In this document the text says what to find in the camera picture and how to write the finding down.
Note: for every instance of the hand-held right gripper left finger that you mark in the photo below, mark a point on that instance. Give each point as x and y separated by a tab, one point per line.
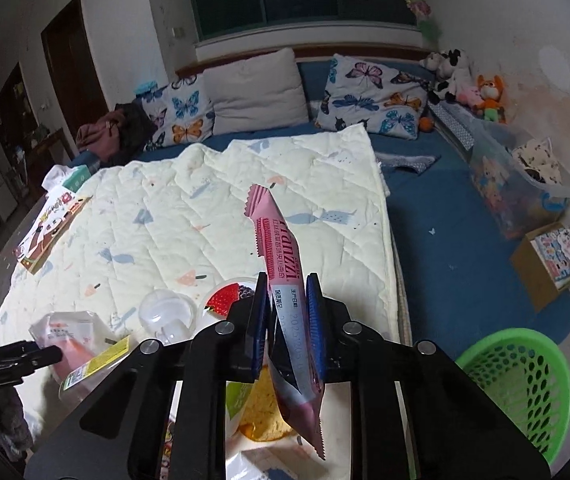
262	317

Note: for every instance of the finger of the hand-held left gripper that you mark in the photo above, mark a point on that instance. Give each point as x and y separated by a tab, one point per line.
20	357

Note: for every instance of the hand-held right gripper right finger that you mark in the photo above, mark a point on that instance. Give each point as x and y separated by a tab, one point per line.
316	327

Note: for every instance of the clear bag with yellow label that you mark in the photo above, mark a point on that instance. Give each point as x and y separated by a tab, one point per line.
77	340

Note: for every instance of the pink snack wrapper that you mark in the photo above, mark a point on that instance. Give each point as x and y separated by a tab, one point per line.
277	255

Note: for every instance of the green plastic basket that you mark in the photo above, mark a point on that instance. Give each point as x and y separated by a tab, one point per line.
510	336

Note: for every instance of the strawberry print cup lid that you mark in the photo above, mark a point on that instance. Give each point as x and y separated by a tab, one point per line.
225	297

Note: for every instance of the green and white packet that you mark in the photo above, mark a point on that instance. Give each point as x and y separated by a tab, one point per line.
237	400

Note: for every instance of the yellow round cracker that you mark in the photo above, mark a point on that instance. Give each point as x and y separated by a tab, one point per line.
262	410

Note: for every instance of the clear plastic dome lid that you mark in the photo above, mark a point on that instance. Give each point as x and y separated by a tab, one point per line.
165	312

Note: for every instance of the cartoon printed flat box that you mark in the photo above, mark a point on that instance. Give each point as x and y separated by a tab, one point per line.
47	232

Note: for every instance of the cream printed quilt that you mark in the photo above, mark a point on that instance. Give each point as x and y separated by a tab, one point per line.
165	220

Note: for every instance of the white paper box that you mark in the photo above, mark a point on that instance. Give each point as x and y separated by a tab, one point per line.
265	465

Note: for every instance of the blue bed sheet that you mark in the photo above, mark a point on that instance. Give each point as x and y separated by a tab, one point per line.
440	220

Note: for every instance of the grey patterned sock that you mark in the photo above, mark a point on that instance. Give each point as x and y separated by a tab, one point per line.
407	162

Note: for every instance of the green tissue pack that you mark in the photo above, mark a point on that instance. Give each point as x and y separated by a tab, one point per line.
79	176

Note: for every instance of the brown cardboard box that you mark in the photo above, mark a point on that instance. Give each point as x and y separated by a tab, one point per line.
530	275

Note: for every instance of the butterfly print pillow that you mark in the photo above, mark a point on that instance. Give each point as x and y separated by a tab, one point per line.
185	110
370	95

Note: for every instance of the beige pillow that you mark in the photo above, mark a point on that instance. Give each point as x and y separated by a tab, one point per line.
255	90

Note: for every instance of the black garment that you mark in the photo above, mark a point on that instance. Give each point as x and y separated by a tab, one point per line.
137	125

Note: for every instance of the small orange ball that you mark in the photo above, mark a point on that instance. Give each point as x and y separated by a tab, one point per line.
425	124

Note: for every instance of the clear plastic storage bin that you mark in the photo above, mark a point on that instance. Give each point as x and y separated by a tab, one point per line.
500	185

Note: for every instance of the brownish pink clothes pile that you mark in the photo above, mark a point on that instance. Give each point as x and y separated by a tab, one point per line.
100	137

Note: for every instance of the blue white patterned folded cloth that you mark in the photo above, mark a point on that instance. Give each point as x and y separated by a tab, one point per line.
452	122

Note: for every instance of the dark wooden shelf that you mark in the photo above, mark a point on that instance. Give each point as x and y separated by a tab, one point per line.
12	110

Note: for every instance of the colourful printed box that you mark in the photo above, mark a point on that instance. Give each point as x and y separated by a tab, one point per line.
562	252

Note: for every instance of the pink plush toy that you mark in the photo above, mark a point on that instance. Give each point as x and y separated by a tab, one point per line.
469	96

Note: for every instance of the white black patterned cloth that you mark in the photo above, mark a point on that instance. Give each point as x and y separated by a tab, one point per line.
537	160

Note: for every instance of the wooden headboard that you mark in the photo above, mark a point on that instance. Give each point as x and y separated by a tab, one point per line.
365	52

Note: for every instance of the black and white cow plush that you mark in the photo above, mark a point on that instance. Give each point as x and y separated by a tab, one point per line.
447	72

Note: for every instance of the orange fox plush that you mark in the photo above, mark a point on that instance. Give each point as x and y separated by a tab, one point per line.
491	97

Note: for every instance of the dark wooden door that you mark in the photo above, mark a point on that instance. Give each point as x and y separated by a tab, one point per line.
72	60

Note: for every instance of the hanging paper flower decoration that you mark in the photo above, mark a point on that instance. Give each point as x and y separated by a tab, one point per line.
422	10

